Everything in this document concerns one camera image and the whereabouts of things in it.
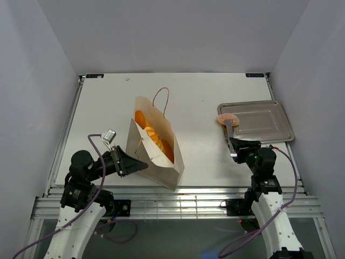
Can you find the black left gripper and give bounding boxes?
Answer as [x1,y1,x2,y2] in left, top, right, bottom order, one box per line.
[87,145,148,181]

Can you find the long baguette fake bread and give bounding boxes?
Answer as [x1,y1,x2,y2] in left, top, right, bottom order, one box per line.
[135,111,147,129]

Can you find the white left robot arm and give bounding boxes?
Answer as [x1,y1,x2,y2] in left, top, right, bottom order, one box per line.
[45,146,148,258]

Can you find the beige paper bag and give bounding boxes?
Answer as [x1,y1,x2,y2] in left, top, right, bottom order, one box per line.
[126,96,184,191]

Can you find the aluminium frame rail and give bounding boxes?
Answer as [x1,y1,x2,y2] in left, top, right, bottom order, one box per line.
[31,186,324,220]

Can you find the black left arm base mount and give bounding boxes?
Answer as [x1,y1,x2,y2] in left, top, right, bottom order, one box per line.
[105,200,132,217]

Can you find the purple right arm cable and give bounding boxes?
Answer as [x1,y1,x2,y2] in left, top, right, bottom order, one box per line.
[217,147,299,259]

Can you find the golden oval fake loaf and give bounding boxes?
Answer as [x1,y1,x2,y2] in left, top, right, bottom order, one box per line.
[162,139,174,163]

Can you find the metal baking tray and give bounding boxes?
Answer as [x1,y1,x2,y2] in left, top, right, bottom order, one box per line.
[217,100,294,143]

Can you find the metal bread tongs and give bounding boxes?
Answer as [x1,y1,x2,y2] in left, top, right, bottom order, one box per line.
[224,119,237,158]

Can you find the ring shaped fake bread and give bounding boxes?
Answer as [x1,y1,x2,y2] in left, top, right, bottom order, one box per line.
[144,126,165,153]

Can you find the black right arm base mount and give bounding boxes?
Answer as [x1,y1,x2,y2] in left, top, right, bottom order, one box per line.
[219,199,254,216]

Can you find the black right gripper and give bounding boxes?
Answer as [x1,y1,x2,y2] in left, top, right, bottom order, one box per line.
[228,137,261,174]

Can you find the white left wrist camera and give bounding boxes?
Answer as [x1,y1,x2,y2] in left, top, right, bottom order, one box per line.
[100,129,116,149]

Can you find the pink sugared fake doughnut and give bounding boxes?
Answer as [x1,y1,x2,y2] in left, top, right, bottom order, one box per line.
[217,113,239,127]

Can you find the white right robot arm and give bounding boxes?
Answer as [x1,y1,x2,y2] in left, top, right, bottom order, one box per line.
[229,138,313,258]

